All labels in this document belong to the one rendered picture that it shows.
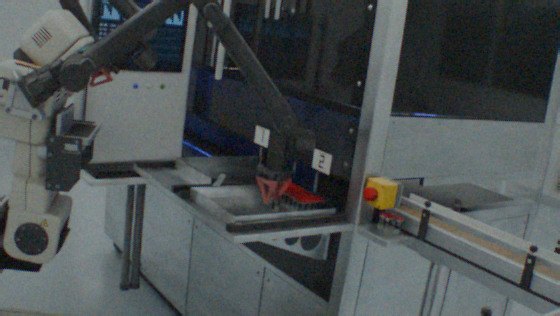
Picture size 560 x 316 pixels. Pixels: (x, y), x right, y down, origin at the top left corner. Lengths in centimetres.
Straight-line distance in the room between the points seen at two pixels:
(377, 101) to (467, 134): 45
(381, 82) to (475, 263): 55
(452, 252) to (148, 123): 134
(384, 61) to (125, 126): 114
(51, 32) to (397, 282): 131
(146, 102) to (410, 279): 121
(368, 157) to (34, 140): 96
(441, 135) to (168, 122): 113
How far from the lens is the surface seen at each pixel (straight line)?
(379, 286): 200
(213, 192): 188
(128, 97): 245
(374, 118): 175
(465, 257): 169
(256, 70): 167
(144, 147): 253
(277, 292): 218
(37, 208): 186
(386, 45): 174
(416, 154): 191
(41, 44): 178
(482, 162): 219
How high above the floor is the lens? 143
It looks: 12 degrees down
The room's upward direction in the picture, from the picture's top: 8 degrees clockwise
